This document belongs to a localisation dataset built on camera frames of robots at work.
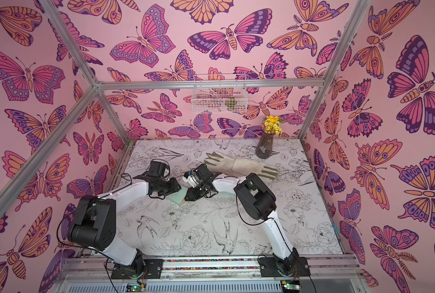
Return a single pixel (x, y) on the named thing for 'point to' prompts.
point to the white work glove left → (224, 163)
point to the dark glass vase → (264, 147)
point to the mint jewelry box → (178, 197)
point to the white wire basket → (219, 93)
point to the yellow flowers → (270, 125)
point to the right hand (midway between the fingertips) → (187, 196)
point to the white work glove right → (244, 166)
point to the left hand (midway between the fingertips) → (181, 186)
